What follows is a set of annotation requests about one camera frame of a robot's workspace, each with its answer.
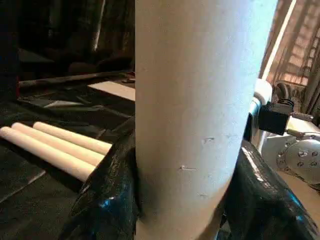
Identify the white plastic table leg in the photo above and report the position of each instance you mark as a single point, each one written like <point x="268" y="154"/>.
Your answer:
<point x="200" y="100"/>
<point x="50" y="155"/>
<point x="75" y="136"/>
<point x="60" y="143"/>

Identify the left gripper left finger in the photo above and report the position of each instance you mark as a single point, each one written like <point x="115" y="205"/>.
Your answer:
<point x="110" y="200"/>

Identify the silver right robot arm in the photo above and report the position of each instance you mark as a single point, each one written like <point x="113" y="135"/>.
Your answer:
<point x="300" y="155"/>

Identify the beige patterned curtain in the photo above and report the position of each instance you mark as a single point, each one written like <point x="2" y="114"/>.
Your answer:
<point x="300" y="45"/>

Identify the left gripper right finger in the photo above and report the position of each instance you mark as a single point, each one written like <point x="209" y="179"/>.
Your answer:
<point x="270" y="210"/>

